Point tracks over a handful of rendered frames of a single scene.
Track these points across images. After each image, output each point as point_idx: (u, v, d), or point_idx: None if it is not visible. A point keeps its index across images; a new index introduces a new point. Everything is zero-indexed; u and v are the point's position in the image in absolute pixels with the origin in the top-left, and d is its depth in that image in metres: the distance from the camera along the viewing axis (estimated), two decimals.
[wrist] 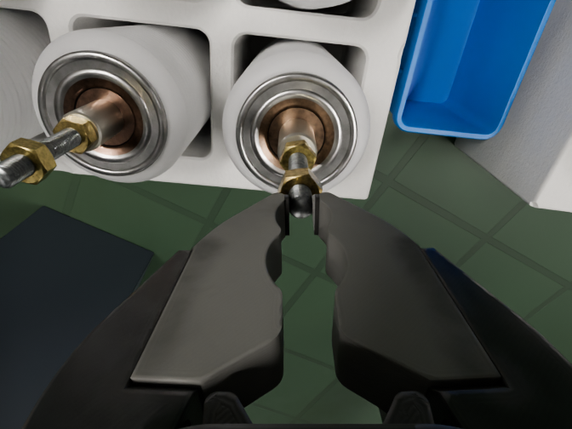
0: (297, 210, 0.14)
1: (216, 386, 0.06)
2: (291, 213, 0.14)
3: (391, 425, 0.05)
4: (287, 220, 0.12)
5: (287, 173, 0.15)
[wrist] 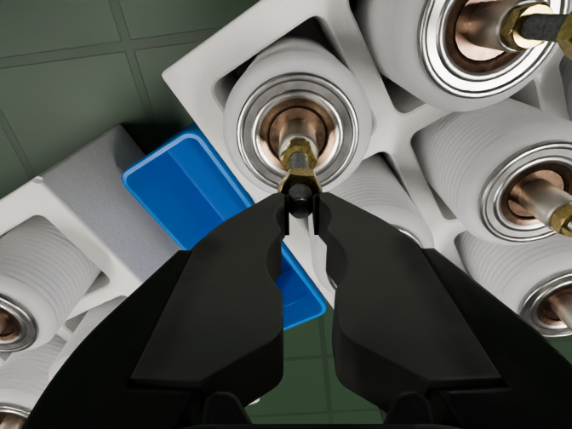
0: (294, 191, 0.14)
1: (216, 386, 0.06)
2: (300, 194, 0.13)
3: (391, 425, 0.05)
4: (287, 220, 0.12)
5: (321, 191, 0.15)
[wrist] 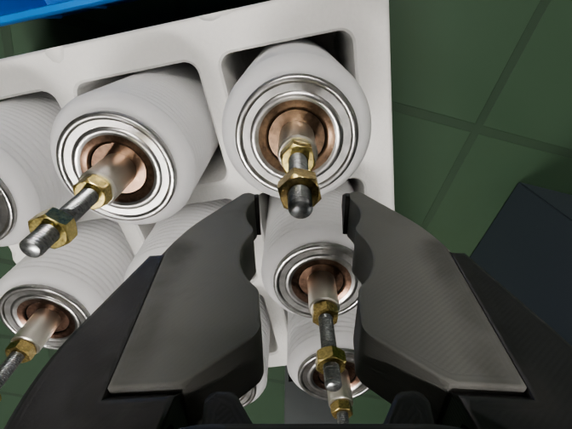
0: (293, 208, 0.14)
1: (197, 389, 0.06)
2: (288, 209, 0.14)
3: (391, 425, 0.05)
4: (258, 219, 0.12)
5: (294, 169, 0.15)
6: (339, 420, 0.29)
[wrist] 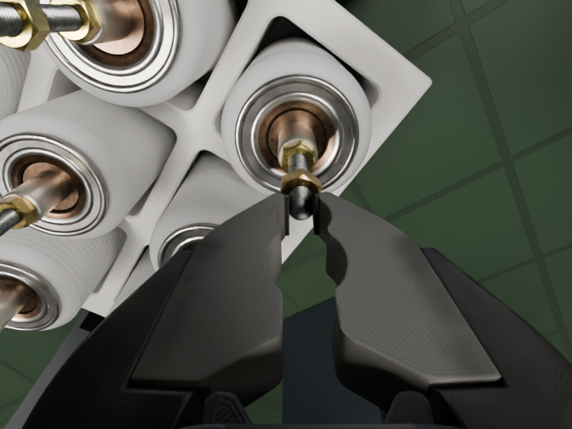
0: (300, 213, 0.14)
1: (216, 386, 0.06)
2: (294, 216, 0.14)
3: (391, 425, 0.05)
4: (287, 220, 0.12)
5: (283, 178, 0.15)
6: None
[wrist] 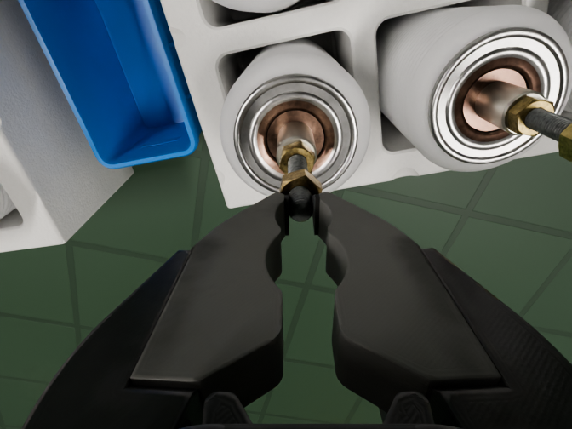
0: None
1: (216, 386, 0.06)
2: None
3: (391, 425, 0.05)
4: (287, 220, 0.12)
5: None
6: None
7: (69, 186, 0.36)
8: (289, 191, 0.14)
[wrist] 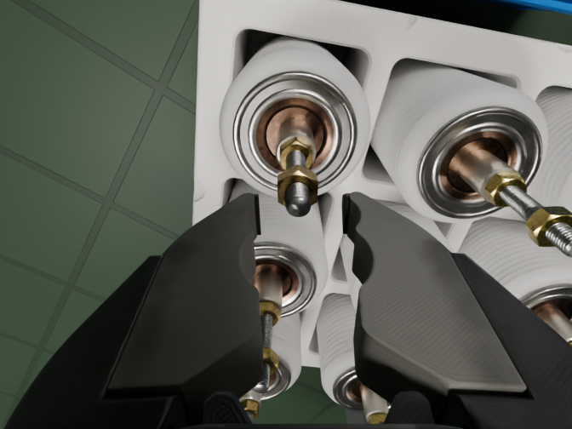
0: None
1: (197, 389, 0.06)
2: None
3: (391, 425, 0.05)
4: (258, 219, 0.12)
5: None
6: None
7: None
8: None
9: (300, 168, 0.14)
